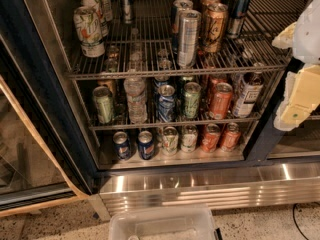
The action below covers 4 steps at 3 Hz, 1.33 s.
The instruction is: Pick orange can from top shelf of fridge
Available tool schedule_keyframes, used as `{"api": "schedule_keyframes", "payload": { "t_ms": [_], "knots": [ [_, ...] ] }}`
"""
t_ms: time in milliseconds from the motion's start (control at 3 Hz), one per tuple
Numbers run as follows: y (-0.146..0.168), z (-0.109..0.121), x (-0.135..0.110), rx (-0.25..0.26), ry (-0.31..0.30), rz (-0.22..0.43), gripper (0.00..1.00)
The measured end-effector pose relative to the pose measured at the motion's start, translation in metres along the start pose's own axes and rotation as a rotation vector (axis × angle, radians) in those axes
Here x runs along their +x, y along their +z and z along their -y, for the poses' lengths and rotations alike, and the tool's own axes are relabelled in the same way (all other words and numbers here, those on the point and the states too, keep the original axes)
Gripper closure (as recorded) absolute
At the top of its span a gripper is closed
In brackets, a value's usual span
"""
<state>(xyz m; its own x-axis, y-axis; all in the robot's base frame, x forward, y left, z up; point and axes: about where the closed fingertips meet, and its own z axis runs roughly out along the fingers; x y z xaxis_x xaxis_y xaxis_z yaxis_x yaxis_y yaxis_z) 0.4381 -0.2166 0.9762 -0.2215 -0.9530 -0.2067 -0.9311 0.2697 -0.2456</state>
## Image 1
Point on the blue silver tall can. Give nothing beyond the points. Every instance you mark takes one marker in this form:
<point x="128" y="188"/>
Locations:
<point x="237" y="17"/>

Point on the clear plastic bin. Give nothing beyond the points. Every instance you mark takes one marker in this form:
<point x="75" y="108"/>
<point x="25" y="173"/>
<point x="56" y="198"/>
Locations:
<point x="190" y="222"/>

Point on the tall silver can back left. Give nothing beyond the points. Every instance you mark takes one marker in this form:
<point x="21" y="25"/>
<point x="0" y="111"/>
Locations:
<point x="127" y="11"/>

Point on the stainless fridge base panel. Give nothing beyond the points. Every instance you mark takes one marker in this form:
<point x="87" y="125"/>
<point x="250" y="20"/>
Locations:
<point x="219" y="189"/>

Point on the white 7up can front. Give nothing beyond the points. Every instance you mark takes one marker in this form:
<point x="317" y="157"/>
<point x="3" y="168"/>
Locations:
<point x="88" y="30"/>

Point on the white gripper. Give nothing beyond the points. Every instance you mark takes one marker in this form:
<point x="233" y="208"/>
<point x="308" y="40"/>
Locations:
<point x="308" y="34"/>

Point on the blue pepsi can middle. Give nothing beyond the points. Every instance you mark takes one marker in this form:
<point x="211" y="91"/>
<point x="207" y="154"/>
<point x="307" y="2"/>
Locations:
<point x="166" y="103"/>

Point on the green can middle left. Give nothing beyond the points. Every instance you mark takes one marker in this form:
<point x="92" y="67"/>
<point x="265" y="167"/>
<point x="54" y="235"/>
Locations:
<point x="103" y="101"/>

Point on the orange can middle shelf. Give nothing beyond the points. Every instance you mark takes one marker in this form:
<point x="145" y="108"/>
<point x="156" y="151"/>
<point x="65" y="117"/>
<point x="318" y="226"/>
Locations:
<point x="220" y="101"/>

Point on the glass fridge door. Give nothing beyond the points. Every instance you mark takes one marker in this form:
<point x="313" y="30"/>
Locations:
<point x="31" y="177"/>

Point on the top wire shelf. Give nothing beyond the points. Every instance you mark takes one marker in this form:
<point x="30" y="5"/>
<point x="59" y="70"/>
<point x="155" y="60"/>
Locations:
<point x="252" y="51"/>

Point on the tall silver can front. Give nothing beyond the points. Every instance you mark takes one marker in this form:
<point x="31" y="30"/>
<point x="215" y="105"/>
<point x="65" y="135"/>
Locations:
<point x="189" y="26"/>

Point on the middle wire shelf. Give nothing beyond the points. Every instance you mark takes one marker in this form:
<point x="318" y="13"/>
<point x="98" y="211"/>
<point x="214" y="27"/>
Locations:
<point x="122" y="122"/>

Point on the green can middle centre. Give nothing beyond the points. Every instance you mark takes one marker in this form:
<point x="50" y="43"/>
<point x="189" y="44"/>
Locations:
<point x="191" y="99"/>

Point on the clear water bottle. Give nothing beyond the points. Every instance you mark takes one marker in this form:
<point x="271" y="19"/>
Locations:
<point x="136" y="99"/>

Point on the white 7up can back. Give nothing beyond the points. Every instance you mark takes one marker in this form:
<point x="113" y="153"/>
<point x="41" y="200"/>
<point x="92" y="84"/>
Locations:
<point x="105" y="0"/>

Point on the wire shelf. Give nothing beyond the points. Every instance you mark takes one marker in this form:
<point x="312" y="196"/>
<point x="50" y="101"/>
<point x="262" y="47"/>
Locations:
<point x="122" y="122"/>
<point x="252" y="51"/>

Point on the blue pepsi can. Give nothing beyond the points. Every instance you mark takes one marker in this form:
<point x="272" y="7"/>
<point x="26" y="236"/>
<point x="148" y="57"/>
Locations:
<point x="122" y="145"/>
<point x="166" y="103"/>
<point x="146" y="145"/>

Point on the white 7up can middle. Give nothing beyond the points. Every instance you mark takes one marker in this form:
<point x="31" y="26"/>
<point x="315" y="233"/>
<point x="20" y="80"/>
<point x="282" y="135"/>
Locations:
<point x="96" y="5"/>

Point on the blue pepsi can bottom left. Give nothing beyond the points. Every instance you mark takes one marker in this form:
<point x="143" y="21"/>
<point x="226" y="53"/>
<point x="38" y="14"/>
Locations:
<point x="122" y="145"/>

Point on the white 7up can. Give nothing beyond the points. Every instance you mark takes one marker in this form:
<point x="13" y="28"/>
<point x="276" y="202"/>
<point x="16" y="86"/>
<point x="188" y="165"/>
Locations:
<point x="105" y="0"/>
<point x="88" y="30"/>
<point x="96" y="5"/>

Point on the dark fridge centre pillar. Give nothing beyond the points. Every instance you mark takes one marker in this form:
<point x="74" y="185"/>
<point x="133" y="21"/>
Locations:
<point x="265" y="135"/>

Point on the orange copper can front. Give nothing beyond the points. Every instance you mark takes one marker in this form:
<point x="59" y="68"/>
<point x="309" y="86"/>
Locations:
<point x="215" y="20"/>

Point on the white green can bottom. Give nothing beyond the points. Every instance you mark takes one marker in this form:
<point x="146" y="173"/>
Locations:
<point x="170" y="139"/>

